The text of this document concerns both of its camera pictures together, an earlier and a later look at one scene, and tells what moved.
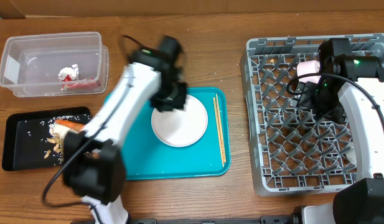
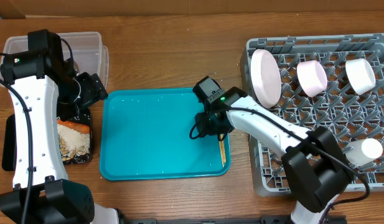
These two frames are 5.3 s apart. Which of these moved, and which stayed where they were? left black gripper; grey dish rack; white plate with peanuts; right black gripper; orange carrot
Moved: left black gripper; white plate with peanuts; right black gripper
Stayed: grey dish rack; orange carrot
